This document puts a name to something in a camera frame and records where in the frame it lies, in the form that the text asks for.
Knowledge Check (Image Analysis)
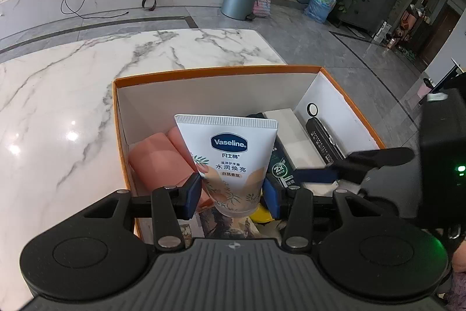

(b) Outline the pink soft packet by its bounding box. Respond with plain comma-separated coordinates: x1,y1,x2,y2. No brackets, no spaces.
128,132,199,199

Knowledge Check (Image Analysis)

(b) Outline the blue water jug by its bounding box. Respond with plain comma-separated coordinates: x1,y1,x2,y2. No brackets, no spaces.
303,0,336,24

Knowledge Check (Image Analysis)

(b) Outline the orange storage box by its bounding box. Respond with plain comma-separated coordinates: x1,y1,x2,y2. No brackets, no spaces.
112,65,387,237

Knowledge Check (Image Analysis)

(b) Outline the person's right forearm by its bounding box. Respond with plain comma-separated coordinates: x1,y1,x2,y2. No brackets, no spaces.
446,231,466,302

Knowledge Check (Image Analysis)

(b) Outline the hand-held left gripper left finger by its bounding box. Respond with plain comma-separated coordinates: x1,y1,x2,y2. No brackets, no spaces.
84,173,202,250

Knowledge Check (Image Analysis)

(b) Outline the dark green bottle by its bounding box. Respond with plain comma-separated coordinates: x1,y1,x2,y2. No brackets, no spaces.
264,136,303,190

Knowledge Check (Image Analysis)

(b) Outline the white box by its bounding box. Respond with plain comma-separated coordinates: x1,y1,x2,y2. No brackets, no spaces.
262,108,338,184

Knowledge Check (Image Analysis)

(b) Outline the woven handbag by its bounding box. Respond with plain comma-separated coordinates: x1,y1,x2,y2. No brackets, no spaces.
253,0,272,18

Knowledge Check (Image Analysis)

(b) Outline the black rectangular device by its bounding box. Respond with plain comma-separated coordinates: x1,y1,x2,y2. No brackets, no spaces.
305,117,347,166

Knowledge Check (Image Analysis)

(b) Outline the yellow toy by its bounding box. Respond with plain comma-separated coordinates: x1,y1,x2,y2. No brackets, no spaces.
251,203,278,224

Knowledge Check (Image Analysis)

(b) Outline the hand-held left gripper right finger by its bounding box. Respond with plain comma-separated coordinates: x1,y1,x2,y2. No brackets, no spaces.
262,176,381,249

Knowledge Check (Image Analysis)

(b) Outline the dark grey cabinet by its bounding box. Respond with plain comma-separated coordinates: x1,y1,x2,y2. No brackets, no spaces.
336,0,401,35

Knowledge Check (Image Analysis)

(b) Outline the white hand cream tube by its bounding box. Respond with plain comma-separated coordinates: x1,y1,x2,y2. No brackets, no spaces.
174,114,279,218

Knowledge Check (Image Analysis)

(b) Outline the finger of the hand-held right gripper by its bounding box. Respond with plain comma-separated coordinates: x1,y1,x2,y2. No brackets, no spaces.
322,147,416,185

